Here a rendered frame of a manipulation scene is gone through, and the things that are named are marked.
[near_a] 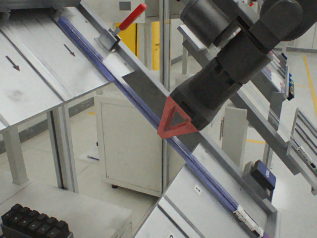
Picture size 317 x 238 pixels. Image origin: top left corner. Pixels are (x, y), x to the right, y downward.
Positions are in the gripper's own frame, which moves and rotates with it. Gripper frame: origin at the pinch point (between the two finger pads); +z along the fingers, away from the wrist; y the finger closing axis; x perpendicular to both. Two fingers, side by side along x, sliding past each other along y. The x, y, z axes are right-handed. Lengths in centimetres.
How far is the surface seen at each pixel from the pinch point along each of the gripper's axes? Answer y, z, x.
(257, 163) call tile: -11.0, -3.0, 16.5
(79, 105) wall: -192, 177, -80
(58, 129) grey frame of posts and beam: -10.0, 28.8, -18.3
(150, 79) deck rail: -8.0, -0.5, -8.8
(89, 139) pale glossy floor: -141, 151, -37
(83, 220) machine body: -1.9, 34.6, 2.4
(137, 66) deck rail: -8.0, -0.4, -12.2
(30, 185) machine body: -7, 49, -14
